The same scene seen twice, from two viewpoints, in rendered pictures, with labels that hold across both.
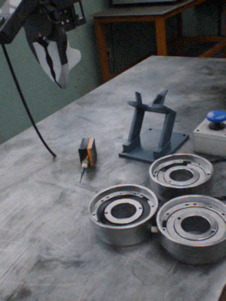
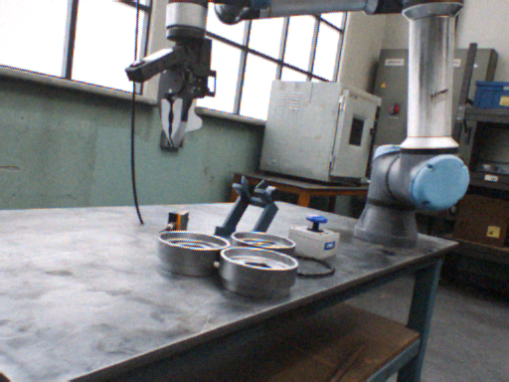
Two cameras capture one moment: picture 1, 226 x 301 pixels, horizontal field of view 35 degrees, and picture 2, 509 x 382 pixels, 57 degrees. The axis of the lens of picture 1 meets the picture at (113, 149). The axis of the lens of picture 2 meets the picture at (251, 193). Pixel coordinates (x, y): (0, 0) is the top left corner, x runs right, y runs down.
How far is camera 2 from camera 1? 0.30 m
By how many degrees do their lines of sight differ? 22
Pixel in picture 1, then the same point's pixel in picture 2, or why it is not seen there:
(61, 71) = (178, 127)
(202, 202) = (272, 259)
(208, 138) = (302, 236)
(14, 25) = (151, 69)
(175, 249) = (230, 272)
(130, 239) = (190, 264)
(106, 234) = (168, 254)
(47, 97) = not seen: hidden behind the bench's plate
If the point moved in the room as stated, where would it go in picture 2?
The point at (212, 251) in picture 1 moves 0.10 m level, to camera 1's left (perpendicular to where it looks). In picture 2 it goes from (264, 278) to (184, 267)
